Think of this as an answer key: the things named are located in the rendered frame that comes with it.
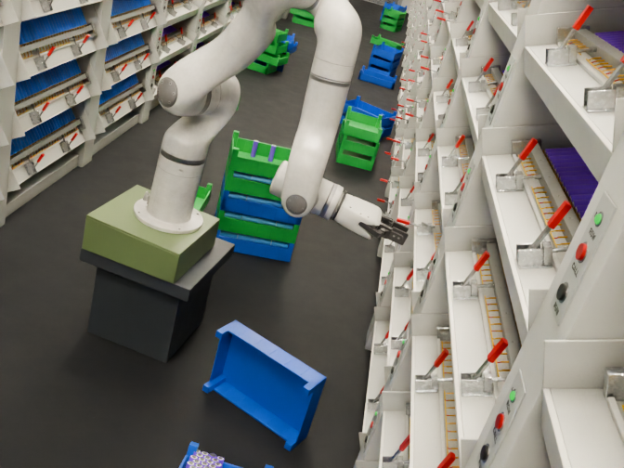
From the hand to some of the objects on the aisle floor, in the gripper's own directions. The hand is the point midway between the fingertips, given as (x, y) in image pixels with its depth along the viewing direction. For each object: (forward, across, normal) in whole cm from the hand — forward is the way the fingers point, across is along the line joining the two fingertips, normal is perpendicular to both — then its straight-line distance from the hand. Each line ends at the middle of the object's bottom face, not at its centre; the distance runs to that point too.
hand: (397, 232), depth 166 cm
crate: (-11, -4, +63) cm, 64 cm away
